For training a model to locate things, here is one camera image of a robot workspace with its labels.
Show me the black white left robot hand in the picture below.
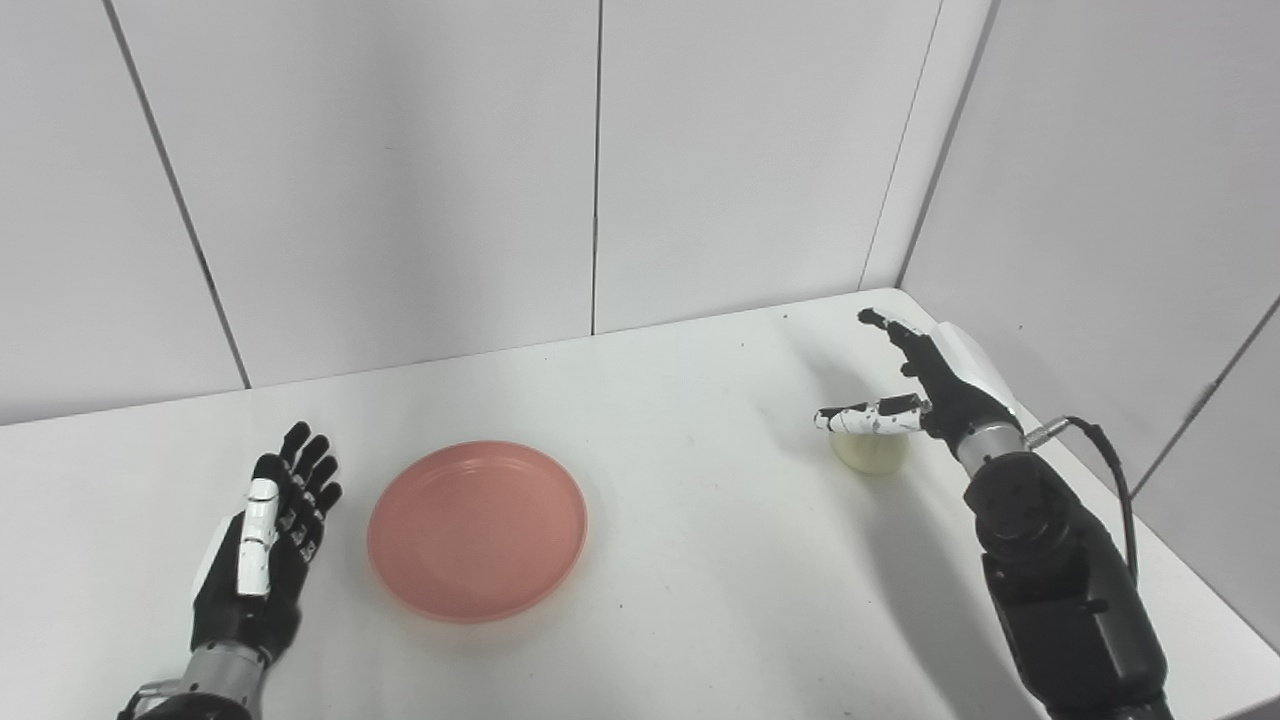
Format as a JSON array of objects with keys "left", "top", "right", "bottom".
[{"left": 190, "top": 421, "right": 344, "bottom": 667}]

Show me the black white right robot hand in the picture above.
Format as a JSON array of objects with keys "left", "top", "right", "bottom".
[{"left": 814, "top": 308, "right": 1023, "bottom": 452}]

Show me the cream steamed bun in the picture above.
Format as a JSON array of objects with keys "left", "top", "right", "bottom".
[{"left": 830, "top": 430, "right": 909, "bottom": 476}]

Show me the pink round plate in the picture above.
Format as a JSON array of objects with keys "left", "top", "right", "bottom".
[{"left": 366, "top": 441, "right": 589, "bottom": 624}]

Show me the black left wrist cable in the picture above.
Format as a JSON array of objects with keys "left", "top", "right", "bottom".
[{"left": 120, "top": 680, "right": 181, "bottom": 717}]

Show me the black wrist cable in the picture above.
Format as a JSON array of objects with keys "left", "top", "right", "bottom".
[
  {"left": 120, "top": 680, "right": 181, "bottom": 717},
  {"left": 1022, "top": 416, "right": 1141, "bottom": 586}
]

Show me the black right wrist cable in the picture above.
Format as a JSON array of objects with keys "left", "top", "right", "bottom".
[{"left": 1022, "top": 416, "right": 1141, "bottom": 586}]

